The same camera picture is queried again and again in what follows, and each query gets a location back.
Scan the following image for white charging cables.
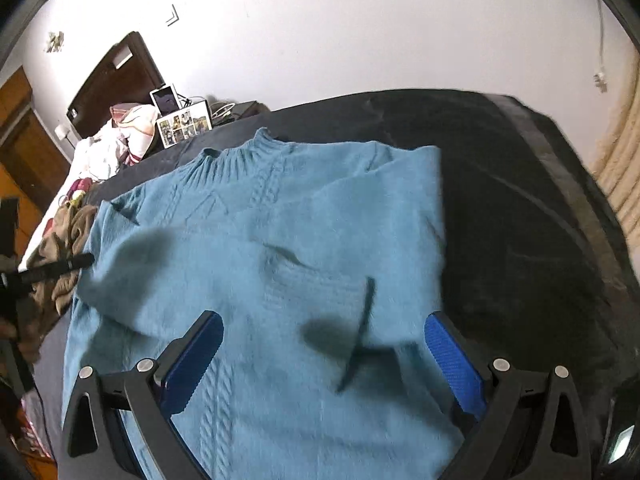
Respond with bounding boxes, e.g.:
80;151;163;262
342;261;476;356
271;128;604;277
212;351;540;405
207;99;237;127

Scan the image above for dark device with screen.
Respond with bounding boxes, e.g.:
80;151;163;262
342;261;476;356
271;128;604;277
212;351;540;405
597;410;640;480

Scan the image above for photo collage board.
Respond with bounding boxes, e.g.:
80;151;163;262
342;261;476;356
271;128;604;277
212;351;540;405
156;101;213;150

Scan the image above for white floral cloth pile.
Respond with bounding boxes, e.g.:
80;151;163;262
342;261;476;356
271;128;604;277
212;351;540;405
75;130;131;181

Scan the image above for wooden wardrobe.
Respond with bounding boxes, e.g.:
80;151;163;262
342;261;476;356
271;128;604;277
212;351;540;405
0;67;71;236

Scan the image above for beige curtain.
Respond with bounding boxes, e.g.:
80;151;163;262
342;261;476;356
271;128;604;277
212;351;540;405
592;85;640;281

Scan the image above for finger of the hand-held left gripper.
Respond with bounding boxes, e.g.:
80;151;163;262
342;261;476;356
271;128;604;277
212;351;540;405
17;252;96;286

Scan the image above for red patterned cloth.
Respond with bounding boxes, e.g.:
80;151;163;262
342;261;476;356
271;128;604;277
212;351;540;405
15;394;57;461

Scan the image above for blue knit sweater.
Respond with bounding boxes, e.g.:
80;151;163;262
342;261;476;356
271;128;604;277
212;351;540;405
62;127;468;480

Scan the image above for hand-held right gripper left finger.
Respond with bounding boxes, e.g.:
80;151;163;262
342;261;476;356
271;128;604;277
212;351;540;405
60;310;224;480

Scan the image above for dark nightstand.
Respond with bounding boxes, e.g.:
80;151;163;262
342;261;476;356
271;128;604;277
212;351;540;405
212;101;273;128

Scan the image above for dark table cover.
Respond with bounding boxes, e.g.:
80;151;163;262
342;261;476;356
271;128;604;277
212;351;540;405
37;89;628;480

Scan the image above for white wall cable with plug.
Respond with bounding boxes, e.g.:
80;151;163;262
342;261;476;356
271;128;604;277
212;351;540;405
592;0;610;93

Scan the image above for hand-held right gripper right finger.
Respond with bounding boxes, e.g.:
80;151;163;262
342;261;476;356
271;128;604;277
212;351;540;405
422;310;596;480

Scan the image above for dark wooden headboard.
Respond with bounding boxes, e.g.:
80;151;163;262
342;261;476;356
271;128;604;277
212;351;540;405
66;31;166;141

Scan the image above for magenta folded cloth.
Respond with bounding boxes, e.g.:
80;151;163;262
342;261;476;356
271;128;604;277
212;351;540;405
69;176;94;202

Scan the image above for white framed tablet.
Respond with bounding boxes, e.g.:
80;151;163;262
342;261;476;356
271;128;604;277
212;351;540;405
150;84;183;113

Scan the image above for brown garment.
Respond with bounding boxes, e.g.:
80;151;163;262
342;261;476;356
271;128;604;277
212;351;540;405
22;204;103;363

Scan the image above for pink patterned pillow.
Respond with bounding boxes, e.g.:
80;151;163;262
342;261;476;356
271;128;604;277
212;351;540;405
110;102;161;161

